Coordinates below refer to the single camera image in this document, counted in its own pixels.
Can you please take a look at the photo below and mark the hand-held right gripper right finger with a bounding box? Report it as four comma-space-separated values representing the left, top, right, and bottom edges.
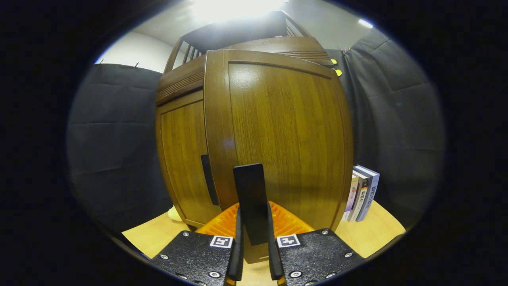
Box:
267, 201, 366, 286

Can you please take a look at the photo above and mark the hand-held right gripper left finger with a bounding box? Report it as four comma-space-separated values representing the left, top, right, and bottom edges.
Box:
151, 203, 244, 286

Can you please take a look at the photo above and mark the wooden door black handle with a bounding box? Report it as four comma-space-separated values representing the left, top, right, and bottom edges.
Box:
156, 91, 223, 228
203, 49, 354, 265

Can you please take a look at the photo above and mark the brown wooden shoe cabinet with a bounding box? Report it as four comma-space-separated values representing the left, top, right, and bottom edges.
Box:
155, 10, 338, 233

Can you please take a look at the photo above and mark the blue-grey cover book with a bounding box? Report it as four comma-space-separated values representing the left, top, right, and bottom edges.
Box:
354, 165, 380, 222

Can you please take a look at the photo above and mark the black backdrop cloth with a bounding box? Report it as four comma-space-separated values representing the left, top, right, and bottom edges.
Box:
67, 28, 445, 235

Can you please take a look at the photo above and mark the large ceiling light panel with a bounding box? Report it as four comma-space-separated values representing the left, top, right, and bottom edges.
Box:
190, 0, 286, 22

